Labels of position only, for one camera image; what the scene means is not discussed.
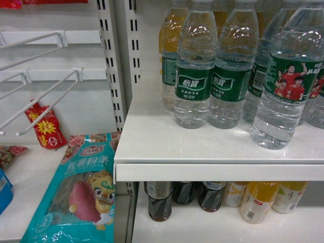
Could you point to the clear water bottle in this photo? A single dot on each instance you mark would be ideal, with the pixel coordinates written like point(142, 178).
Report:
point(295, 61)

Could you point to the blue spice package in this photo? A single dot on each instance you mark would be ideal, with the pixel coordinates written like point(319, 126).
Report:
point(6, 195)

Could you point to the red sauce pouch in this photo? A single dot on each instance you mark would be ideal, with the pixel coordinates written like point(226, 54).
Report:
point(47, 129)

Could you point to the middle rear water bottle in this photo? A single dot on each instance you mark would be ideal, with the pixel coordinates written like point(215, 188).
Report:
point(235, 55)

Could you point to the dark oolong tea bottle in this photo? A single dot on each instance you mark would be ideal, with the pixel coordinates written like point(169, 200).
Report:
point(159, 199)
point(211, 194)

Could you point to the dark oolong tea bottle front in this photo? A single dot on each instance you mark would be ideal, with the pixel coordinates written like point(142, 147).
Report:
point(159, 199)

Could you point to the far left water bottle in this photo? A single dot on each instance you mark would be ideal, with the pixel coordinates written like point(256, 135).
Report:
point(194, 66)

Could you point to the teal sweet potato noodle bag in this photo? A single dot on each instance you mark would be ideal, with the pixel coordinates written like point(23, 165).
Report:
point(79, 204)

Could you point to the red snack bag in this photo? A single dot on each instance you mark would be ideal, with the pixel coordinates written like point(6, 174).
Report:
point(17, 4)

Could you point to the white slotted shelf upright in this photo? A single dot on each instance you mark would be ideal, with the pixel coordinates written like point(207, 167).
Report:
point(119, 34)

